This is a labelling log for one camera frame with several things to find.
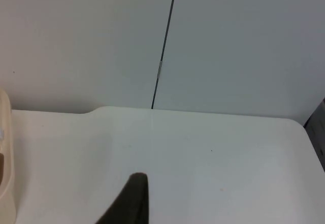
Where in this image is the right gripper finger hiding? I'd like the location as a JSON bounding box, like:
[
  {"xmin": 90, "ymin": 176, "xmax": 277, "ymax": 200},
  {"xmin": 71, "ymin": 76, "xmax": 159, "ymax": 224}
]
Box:
[{"xmin": 94, "ymin": 172, "xmax": 151, "ymax": 224}]

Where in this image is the cream box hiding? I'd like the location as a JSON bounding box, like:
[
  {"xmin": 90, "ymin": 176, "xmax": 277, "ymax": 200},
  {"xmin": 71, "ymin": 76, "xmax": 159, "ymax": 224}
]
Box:
[{"xmin": 0, "ymin": 86, "xmax": 20, "ymax": 218}]

